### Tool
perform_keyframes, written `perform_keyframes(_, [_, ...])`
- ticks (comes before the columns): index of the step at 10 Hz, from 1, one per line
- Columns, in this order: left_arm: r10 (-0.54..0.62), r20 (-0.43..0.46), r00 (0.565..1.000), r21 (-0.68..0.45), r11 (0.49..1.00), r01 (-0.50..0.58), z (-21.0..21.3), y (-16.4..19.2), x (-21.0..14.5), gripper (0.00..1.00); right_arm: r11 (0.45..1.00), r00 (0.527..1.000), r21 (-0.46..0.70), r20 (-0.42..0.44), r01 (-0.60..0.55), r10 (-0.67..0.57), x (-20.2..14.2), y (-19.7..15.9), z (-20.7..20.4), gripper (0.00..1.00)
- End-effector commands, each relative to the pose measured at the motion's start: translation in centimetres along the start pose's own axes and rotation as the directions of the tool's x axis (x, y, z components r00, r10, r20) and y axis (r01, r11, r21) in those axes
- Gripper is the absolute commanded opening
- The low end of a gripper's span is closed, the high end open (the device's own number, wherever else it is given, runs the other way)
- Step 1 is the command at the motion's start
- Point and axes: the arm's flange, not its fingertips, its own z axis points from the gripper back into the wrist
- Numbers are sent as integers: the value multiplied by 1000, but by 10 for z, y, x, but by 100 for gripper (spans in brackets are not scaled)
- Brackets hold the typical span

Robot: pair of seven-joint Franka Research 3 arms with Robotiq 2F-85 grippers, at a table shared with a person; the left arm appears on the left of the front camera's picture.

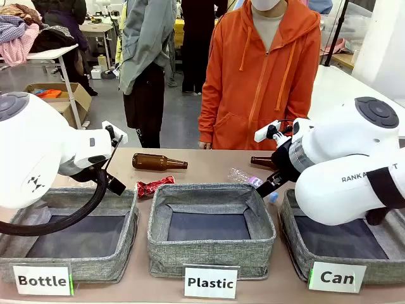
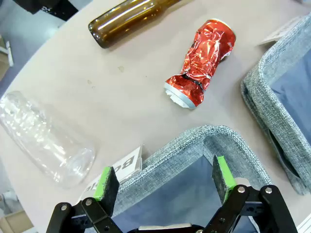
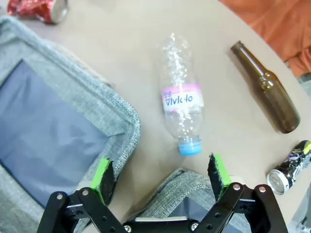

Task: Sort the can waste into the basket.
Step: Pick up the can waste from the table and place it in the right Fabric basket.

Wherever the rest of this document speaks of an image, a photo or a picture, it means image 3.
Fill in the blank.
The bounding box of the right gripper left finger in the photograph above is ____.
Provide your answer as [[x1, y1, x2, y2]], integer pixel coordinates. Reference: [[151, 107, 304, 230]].
[[36, 157, 127, 233]]

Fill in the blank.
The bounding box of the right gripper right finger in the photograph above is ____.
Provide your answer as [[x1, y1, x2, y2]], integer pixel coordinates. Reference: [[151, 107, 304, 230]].
[[196, 153, 289, 233]]

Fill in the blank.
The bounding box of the crushed black silver can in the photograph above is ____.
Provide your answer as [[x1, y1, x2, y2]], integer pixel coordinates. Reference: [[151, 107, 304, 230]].
[[266, 140, 311, 196]]

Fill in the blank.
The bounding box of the plastic bottle pink label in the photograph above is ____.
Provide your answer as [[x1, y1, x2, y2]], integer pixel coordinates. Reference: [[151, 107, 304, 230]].
[[155, 33, 205, 156]]

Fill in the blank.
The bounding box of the brown glass bottle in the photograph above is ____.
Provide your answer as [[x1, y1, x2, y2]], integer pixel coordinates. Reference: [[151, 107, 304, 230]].
[[230, 40, 301, 134]]

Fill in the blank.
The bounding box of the crushed red soda can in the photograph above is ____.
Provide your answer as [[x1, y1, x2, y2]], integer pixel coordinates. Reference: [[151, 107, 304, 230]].
[[7, 0, 70, 24]]

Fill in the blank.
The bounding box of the grey fabric basket can label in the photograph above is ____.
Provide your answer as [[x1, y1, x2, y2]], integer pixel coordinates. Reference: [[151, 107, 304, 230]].
[[128, 168, 252, 233]]

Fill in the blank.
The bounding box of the grey fabric basket plastic label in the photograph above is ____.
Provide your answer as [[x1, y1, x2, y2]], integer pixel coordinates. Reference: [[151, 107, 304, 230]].
[[0, 16, 141, 233]]

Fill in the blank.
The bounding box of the person in orange hoodie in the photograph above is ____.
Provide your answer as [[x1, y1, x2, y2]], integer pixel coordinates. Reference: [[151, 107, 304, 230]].
[[218, 0, 311, 78]]

